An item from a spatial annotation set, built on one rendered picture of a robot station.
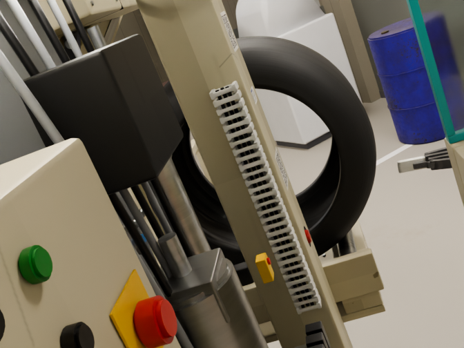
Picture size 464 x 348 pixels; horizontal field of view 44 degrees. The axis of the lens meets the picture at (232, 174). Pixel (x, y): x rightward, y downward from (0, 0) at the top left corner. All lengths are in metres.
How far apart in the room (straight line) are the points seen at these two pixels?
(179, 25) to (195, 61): 0.07
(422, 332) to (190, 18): 1.93
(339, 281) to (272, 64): 0.51
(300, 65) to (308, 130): 4.18
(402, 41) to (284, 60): 3.21
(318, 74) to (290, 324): 0.55
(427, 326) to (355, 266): 1.38
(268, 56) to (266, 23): 4.04
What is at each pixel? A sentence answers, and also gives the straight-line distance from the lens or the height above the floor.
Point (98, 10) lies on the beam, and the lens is 1.30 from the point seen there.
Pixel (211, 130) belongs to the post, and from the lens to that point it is 1.09.
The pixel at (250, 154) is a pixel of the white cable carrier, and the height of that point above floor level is 1.30.
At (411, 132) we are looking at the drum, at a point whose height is 0.11.
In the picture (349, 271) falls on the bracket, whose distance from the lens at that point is 1.34.
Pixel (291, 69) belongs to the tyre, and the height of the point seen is 1.38.
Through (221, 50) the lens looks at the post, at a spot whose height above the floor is 1.49.
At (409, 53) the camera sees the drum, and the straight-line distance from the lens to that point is 4.50.
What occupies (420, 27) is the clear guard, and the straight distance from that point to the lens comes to 0.83.
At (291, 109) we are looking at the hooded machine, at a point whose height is 0.43.
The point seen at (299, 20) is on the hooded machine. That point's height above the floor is 1.14.
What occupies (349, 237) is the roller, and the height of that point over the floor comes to 0.92.
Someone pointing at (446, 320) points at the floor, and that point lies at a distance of 2.70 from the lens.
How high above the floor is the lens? 1.57
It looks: 16 degrees down
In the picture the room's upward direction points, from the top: 22 degrees counter-clockwise
